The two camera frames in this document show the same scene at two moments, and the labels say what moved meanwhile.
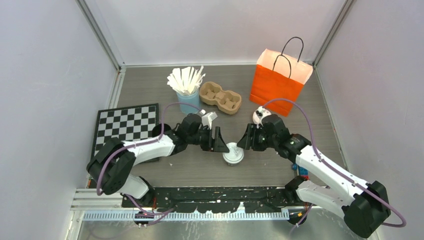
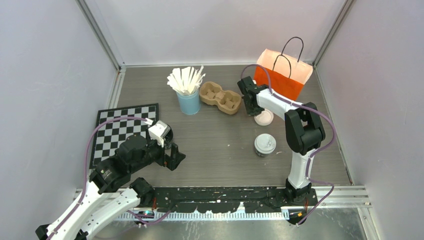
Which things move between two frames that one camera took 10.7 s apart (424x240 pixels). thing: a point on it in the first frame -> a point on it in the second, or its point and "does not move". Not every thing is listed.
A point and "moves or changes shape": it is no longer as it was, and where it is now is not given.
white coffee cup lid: x=236 y=154 moves or changes shape
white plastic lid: x=259 y=114 does not move
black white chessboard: x=129 y=123 does not move
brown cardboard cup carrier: x=228 y=102 does not move
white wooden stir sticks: x=186 y=81 does not move
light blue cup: x=192 y=99 does not move
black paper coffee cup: x=235 y=164 -> x=263 y=155
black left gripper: x=217 y=144 -> x=171 y=161
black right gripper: x=246 y=142 -> x=252 y=112
